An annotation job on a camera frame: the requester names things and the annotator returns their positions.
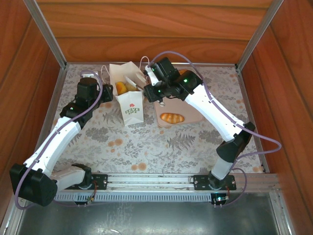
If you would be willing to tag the yellow-orange fake croissant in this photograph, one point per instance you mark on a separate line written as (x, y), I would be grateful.
(120, 88)

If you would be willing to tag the white printed paper bag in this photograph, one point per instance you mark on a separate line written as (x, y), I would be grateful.
(132, 110)

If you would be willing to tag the long striped fake bread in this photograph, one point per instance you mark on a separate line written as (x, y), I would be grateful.
(172, 118)

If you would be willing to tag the beige plastic tray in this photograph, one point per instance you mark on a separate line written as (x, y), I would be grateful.
(173, 109)

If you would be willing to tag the floral patterned tablecloth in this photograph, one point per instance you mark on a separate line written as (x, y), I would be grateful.
(146, 147)

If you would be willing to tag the galvanized metal sheet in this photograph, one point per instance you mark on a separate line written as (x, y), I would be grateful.
(159, 218)

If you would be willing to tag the small controller board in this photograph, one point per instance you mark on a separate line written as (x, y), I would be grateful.
(220, 199)

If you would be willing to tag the aluminium back rail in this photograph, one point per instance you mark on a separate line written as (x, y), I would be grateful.
(220, 64)

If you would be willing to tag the aluminium side rail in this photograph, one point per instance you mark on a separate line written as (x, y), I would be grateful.
(246, 98)

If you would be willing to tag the aluminium frame post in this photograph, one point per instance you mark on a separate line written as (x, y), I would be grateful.
(46, 31)
(259, 34)

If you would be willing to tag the aluminium front rail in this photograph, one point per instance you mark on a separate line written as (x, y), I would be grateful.
(151, 181)

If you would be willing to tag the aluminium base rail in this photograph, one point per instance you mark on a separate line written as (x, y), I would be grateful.
(281, 215)
(9, 222)

